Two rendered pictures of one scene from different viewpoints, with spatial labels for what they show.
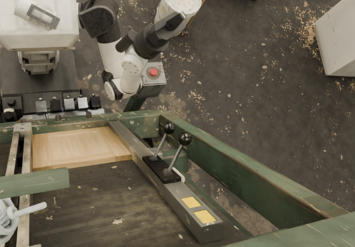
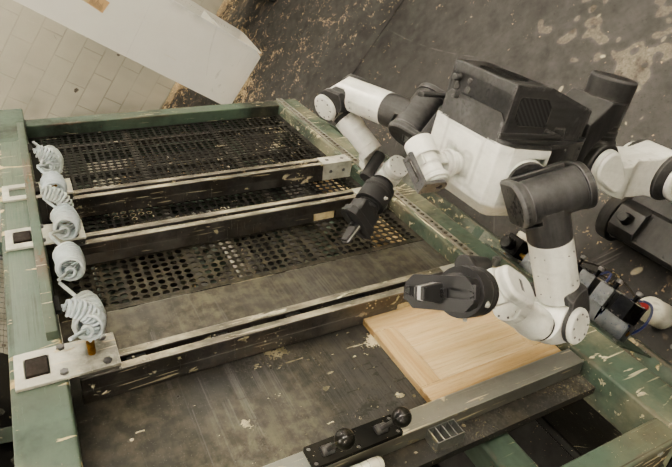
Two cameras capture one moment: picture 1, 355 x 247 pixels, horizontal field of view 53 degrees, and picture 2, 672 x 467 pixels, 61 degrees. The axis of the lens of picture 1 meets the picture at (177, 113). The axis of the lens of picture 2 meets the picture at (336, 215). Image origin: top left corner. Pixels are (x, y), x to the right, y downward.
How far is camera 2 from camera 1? 115 cm
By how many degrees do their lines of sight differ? 76
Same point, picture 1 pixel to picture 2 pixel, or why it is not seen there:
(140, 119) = (618, 391)
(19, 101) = (638, 222)
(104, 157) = (411, 376)
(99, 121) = not seen: hidden behind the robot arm
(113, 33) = (537, 235)
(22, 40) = not seen: hidden behind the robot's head
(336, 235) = not seen: outside the picture
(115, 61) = (537, 276)
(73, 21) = (488, 188)
